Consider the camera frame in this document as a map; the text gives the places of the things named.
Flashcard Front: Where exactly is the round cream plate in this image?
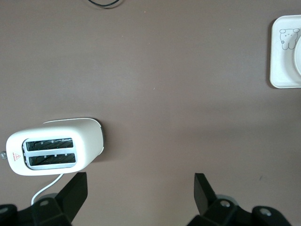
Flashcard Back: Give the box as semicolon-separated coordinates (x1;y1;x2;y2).
292;35;301;77

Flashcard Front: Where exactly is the brown table cover cloth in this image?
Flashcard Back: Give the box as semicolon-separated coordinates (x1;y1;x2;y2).
0;0;301;226

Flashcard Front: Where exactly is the cream rabbit print tray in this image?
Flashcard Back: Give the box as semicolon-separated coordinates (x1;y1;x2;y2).
269;15;301;90

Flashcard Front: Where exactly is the black looped table cable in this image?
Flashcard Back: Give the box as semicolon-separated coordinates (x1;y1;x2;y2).
87;0;121;8

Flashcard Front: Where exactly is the white toaster power cable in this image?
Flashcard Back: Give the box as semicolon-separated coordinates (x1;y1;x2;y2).
31;173;66;206

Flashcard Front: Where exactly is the cream two-slot toaster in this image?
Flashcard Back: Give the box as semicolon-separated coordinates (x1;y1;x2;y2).
0;117;105;177

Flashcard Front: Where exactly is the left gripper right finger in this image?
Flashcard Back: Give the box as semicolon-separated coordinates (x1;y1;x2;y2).
188;173;293;226

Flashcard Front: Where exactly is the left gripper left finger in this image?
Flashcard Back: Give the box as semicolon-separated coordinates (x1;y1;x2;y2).
0;172;89;226

